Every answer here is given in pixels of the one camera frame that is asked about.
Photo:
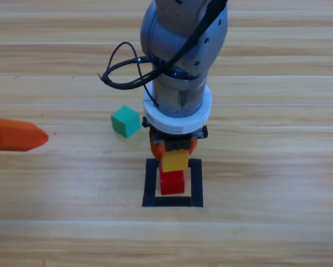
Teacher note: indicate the red wooden cube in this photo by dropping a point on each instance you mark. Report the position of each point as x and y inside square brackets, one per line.
[172, 183]

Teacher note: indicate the yellow wooden cube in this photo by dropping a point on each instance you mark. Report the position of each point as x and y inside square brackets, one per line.
[175, 162]

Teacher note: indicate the black tape square outline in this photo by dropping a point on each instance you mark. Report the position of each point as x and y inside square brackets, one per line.
[197, 183]

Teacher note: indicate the green wooden cube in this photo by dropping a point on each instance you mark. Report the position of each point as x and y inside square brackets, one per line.
[126, 121]

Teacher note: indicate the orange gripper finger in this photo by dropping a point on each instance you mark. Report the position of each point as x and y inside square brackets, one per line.
[16, 135]

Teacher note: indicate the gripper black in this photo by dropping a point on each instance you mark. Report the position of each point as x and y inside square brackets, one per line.
[177, 144]

